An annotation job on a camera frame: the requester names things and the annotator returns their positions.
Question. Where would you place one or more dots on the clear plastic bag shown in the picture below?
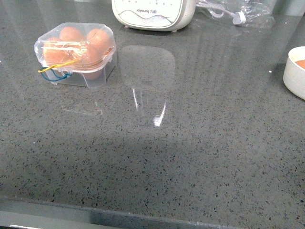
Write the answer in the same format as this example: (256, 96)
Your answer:
(240, 13)

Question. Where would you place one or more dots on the white round bowl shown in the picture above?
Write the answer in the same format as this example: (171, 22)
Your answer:
(294, 76)

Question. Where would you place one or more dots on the clear plastic egg box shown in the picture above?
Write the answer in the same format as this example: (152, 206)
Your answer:
(90, 79)

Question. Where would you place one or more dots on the brown egg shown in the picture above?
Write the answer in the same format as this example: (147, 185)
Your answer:
(71, 34)
(88, 57)
(100, 40)
(301, 63)
(54, 51)

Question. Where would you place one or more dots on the white Joyoung blender appliance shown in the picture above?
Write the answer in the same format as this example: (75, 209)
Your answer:
(154, 15)

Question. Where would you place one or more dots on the brown egg in bowl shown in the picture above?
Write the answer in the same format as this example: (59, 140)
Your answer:
(301, 63)

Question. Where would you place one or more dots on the blue rubber band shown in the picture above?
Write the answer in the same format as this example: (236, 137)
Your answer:
(55, 77)

